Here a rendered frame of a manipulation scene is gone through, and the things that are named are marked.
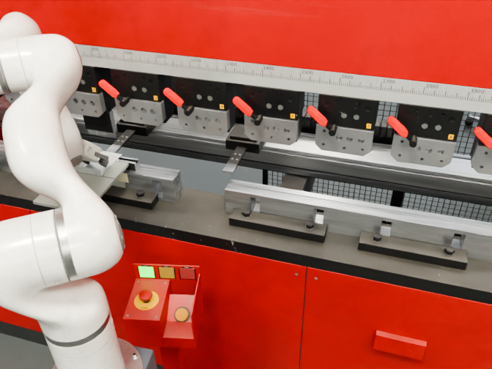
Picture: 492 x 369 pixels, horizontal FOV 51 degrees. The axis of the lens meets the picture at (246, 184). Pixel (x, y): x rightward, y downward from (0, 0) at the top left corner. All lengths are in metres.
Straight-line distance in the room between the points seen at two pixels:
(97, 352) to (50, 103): 0.45
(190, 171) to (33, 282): 2.61
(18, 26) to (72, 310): 0.58
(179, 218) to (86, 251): 0.85
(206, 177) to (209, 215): 1.69
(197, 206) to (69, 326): 0.86
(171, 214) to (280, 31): 0.70
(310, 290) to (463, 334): 0.46
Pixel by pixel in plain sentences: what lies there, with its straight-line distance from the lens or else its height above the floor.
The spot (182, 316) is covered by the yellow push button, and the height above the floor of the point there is 0.72.
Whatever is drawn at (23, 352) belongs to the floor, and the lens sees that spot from 2.58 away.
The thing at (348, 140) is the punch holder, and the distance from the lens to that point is 1.39.
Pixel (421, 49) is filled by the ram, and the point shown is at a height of 1.48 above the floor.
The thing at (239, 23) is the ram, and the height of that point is 1.50.
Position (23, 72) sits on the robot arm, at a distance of 1.05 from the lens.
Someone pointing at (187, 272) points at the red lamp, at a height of 0.82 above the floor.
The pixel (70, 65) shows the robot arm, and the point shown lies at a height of 1.55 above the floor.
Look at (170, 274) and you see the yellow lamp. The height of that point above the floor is 0.80.
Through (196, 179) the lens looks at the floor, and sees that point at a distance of 3.32.
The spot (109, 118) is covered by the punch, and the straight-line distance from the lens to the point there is 1.67.
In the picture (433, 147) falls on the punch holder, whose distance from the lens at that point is 1.38.
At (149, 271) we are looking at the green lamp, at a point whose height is 0.82.
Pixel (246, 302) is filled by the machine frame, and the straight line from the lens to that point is 1.74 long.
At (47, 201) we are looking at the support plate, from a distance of 1.62.
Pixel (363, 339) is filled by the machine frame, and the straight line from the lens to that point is 1.74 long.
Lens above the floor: 1.93
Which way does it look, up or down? 36 degrees down
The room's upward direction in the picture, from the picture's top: 1 degrees counter-clockwise
